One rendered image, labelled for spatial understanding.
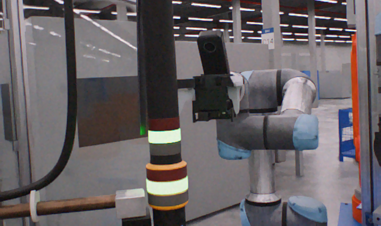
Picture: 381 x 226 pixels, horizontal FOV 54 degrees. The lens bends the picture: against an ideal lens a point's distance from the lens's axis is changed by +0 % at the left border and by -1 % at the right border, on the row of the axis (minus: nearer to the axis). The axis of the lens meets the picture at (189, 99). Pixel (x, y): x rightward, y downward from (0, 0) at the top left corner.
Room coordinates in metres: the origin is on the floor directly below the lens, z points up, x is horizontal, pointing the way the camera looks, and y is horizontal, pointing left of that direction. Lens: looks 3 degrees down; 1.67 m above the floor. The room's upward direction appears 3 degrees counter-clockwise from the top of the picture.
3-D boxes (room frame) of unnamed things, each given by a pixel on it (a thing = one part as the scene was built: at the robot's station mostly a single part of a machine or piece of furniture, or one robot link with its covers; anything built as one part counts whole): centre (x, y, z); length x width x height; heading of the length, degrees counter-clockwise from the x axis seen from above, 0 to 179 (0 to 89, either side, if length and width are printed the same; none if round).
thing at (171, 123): (0.40, 0.03, 1.62); 0.03 x 0.03 x 0.01
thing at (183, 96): (0.62, 0.02, 1.64); 0.09 x 0.03 x 0.06; 139
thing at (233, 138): (0.84, -0.11, 1.54); 0.11 x 0.08 x 0.11; 70
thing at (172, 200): (0.40, 0.03, 1.54); 0.04 x 0.04 x 0.01
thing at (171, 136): (0.40, 0.03, 1.61); 0.03 x 0.03 x 0.01
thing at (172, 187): (0.40, 0.03, 1.56); 0.04 x 0.04 x 0.01
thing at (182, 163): (0.40, 0.03, 1.56); 0.04 x 0.04 x 0.05
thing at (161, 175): (0.40, 0.03, 1.57); 0.04 x 0.04 x 0.01
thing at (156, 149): (0.40, 0.03, 1.60); 0.03 x 0.03 x 0.01
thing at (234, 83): (0.59, -0.07, 1.64); 0.09 x 0.03 x 0.06; 10
